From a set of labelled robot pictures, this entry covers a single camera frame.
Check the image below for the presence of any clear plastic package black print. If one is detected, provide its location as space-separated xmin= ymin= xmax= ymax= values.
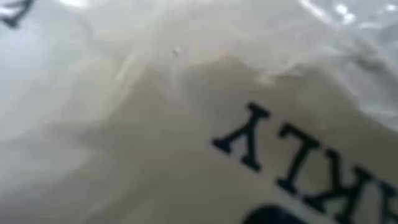
xmin=0 ymin=0 xmax=398 ymax=224

